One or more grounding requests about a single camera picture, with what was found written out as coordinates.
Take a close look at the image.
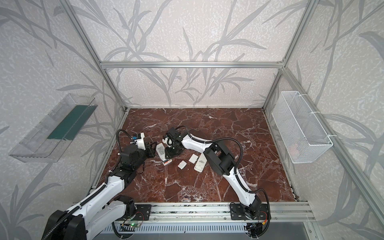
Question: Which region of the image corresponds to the white remote with display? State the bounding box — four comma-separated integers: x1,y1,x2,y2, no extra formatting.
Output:
156,143,172,166

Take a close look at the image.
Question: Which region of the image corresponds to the white battery cover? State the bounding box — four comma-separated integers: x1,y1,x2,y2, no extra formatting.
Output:
189,154,199,164
178,161,187,170

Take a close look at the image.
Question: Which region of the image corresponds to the white remote being unloaded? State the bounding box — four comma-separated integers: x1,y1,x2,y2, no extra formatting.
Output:
194,153,208,173

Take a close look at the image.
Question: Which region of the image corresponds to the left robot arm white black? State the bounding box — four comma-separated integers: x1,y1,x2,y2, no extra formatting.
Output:
42,143,156,240

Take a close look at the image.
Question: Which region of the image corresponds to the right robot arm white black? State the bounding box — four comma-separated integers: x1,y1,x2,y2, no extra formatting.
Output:
163,127,262,219

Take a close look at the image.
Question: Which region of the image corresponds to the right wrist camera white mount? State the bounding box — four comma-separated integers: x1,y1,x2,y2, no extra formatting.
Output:
162,137,170,147

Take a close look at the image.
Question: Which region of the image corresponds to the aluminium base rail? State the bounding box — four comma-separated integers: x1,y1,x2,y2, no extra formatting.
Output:
61,201,316,224

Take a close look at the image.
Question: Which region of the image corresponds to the small circuit board with wires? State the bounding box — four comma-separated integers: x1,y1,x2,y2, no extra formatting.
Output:
120,222,143,232

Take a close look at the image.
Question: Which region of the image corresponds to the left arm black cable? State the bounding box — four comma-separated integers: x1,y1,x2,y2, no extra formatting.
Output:
41,128,134,240

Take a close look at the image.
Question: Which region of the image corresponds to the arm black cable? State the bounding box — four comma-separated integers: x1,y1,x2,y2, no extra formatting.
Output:
41,128,134,240
175,125,271,229

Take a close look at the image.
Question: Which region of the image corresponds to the clear plastic wall tray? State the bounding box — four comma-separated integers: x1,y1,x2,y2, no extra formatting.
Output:
9,94,98,163

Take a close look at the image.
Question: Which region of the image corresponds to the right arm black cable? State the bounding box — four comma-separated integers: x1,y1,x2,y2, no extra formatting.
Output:
175,125,271,229

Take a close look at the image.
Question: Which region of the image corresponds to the aluminium horizontal frame bar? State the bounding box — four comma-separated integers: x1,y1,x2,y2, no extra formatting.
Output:
99,62,283,69

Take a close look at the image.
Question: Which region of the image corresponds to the white wire mesh basket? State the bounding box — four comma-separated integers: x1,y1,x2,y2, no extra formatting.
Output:
272,91,333,164

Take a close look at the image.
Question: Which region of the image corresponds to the aluminium frame post left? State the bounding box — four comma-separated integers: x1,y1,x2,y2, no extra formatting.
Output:
59,0,127,112

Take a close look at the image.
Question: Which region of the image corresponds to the aluminium frame post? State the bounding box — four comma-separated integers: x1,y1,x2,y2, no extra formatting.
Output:
59,0,127,112
262,0,319,111

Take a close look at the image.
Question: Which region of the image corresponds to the aluminium frame post right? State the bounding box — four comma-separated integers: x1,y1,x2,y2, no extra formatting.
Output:
262,0,319,111

